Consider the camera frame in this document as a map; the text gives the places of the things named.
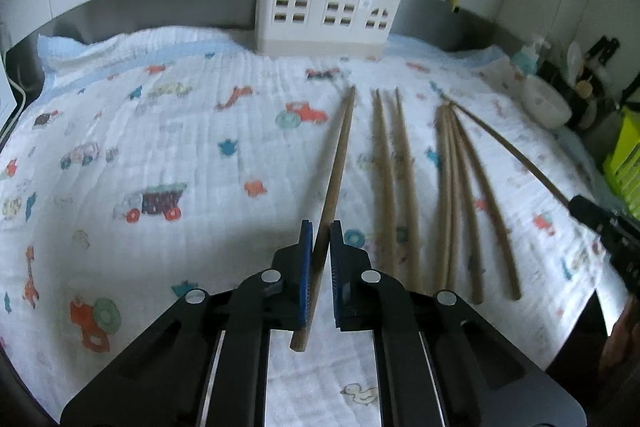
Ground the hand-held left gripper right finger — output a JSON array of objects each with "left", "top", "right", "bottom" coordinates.
[{"left": 329, "top": 220, "right": 586, "bottom": 427}]

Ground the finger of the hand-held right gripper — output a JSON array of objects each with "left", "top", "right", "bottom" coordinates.
[{"left": 569, "top": 195, "right": 640, "bottom": 294}]

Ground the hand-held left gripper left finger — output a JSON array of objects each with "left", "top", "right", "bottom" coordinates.
[{"left": 60, "top": 220, "right": 316, "bottom": 427}]

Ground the bunch of wooden chopsticks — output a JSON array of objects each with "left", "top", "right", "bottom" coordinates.
[{"left": 370, "top": 87, "right": 523, "bottom": 305}]

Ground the single wooden chopstick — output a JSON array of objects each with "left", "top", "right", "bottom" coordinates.
[
  {"left": 440, "top": 95, "right": 576, "bottom": 210},
  {"left": 289, "top": 85, "right": 357, "bottom": 354}
]

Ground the white house-shaped chopstick holder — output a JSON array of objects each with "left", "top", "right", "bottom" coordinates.
[{"left": 255, "top": 0, "right": 404, "bottom": 58}]

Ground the green plastic basket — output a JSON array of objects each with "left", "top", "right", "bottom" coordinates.
[{"left": 601, "top": 104, "right": 640, "bottom": 210}]

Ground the black utensil holder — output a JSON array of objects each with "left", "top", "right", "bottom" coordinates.
[{"left": 542, "top": 34, "right": 626, "bottom": 132}]

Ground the white bowl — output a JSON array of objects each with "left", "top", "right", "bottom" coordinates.
[{"left": 521, "top": 79, "right": 574, "bottom": 131}]

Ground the printed white blanket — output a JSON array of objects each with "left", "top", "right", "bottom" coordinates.
[{"left": 0, "top": 27, "right": 616, "bottom": 427}]

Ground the white rice paddle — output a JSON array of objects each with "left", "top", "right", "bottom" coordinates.
[{"left": 567, "top": 42, "right": 584, "bottom": 78}]

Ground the teal soap dispenser bottle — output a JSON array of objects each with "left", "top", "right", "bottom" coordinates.
[{"left": 510, "top": 34, "right": 551, "bottom": 78}]

